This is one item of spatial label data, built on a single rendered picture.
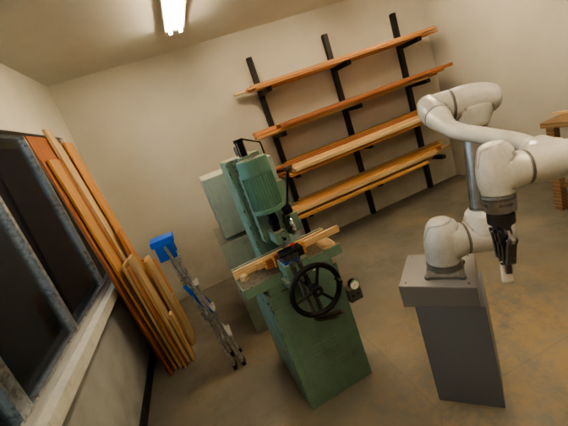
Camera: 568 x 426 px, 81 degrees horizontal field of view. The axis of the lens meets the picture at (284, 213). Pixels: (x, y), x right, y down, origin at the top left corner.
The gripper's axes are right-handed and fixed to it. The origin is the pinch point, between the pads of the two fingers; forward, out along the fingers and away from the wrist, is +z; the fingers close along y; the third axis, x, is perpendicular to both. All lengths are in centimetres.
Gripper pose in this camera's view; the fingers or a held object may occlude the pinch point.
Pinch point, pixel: (506, 271)
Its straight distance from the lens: 127.7
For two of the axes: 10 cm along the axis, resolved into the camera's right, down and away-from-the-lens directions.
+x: 9.6, -2.1, -1.7
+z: 2.5, 9.4, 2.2
